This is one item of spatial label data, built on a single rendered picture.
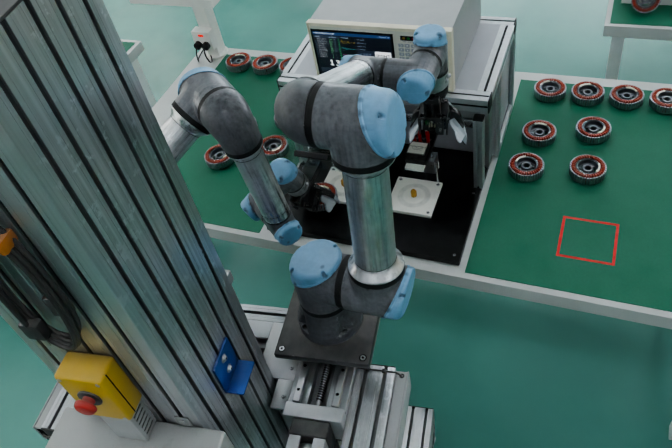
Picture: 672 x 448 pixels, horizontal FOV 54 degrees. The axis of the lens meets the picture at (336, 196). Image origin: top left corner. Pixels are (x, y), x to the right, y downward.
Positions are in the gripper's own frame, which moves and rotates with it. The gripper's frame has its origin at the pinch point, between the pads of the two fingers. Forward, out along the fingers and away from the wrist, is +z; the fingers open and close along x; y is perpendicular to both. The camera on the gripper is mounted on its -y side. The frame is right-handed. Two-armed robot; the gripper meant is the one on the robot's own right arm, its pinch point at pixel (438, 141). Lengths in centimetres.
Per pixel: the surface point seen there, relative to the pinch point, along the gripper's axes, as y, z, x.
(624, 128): -54, 40, 55
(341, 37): -30.8, -12.3, -31.1
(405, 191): -16.5, 37.0, -14.2
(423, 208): -9.5, 37.0, -7.5
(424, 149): -21.9, 23.2, -7.8
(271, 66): -85, 37, -81
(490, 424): 22, 115, 16
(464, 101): -22.8, 4.7, 4.8
